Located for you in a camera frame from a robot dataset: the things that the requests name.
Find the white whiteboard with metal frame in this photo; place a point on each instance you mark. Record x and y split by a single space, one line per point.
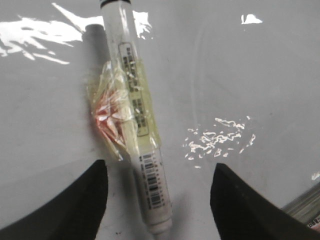
231 81

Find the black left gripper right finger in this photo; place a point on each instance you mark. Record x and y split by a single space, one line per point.
241 213

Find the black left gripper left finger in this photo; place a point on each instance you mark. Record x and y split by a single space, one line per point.
74 214

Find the white black whiteboard marker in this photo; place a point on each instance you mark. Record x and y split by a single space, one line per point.
123 114

